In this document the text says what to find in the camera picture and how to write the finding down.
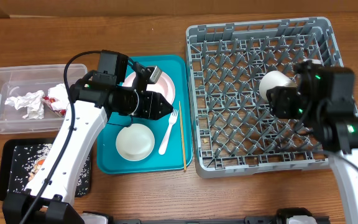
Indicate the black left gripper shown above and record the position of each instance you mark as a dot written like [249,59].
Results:
[153,106]

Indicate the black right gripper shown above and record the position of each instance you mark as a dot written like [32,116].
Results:
[287,102]

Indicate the white cup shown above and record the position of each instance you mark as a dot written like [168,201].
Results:
[273,79]

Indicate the small white bowl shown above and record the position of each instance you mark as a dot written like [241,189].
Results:
[135,142]

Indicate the red snack wrapper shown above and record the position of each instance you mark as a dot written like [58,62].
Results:
[56,106]

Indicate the white paper ball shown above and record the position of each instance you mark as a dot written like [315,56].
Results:
[32,102]

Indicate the orange carrot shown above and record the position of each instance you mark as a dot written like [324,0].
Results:
[36,167]

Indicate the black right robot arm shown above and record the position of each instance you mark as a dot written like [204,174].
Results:
[322,101]

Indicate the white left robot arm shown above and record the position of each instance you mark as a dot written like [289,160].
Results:
[119,84]

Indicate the grey dishwasher rack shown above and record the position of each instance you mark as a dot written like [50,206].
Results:
[234,130]

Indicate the pink plate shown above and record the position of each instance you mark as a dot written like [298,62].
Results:
[164,85]

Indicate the white plastic fork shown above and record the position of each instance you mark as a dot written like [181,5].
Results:
[171,121]

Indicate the teal plastic tray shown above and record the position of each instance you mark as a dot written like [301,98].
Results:
[108,159]

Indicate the wooden chopstick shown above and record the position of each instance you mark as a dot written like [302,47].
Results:
[182,138]

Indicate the black tray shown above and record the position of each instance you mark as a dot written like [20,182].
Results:
[18,158]

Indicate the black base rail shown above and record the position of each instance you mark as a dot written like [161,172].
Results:
[285,215]

